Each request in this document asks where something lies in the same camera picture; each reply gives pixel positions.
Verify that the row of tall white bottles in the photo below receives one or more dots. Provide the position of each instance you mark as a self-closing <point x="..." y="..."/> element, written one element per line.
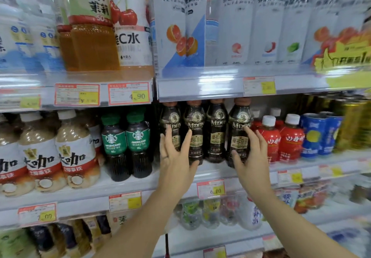
<point x="246" y="20"/>

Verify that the yellow bottle dark label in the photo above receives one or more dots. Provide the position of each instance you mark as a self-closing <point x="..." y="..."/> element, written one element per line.
<point x="98" y="227"/>
<point x="71" y="237"/>
<point x="43" y="242"/>

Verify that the clear bottle colourful label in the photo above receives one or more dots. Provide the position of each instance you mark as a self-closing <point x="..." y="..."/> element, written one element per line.
<point x="211" y="213"/>
<point x="190" y="215"/>
<point x="229" y="211"/>

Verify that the yellow red promo sign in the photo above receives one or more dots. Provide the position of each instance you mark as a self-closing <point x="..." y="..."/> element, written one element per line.
<point x="345" y="63"/>

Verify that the white blue drink bottle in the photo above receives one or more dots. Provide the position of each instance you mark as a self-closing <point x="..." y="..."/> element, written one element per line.
<point x="249" y="214"/>

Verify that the red yellow price tag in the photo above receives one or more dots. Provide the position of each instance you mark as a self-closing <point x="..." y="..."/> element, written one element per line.
<point x="129" y="93"/>
<point x="214" y="252"/>
<point x="211" y="189"/>
<point x="272" y="242"/>
<point x="76" y="95"/>
<point x="289" y="176"/>
<point x="26" y="101"/>
<point x="37" y="214"/>
<point x="331" y="171"/>
<point x="124" y="202"/>
<point x="259" y="86"/>

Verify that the person's left forearm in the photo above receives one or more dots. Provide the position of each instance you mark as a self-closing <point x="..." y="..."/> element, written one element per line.
<point x="139" y="228"/>

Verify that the store shelving unit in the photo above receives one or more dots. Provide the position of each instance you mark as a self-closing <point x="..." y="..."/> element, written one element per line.
<point x="203" y="87"/>

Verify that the person's left hand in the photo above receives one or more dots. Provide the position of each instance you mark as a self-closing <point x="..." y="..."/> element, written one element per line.
<point x="176" y="173"/>

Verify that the pink cherry-label drink bottle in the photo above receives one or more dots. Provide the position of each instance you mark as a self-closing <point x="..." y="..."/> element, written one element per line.
<point x="132" y="40"/>

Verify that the row of white blue-label bottles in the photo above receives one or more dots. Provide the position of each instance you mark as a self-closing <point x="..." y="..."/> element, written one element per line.
<point x="29" y="40"/>

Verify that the person's right forearm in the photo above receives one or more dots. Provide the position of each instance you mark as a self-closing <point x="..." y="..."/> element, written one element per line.
<point x="295" y="231"/>

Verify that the blue yellow drink can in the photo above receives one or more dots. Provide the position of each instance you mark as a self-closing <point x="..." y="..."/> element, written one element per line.
<point x="333" y="133"/>
<point x="313" y="136"/>

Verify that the row of Starbucks bottles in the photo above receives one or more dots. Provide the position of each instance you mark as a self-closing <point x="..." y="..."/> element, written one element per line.
<point x="137" y="142"/>

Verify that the person's right hand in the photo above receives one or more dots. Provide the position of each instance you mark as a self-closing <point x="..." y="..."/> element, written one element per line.
<point x="256" y="176"/>

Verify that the tall tea bottle red band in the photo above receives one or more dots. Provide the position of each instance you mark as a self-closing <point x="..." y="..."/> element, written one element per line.
<point x="92" y="46"/>
<point x="65" y="49"/>

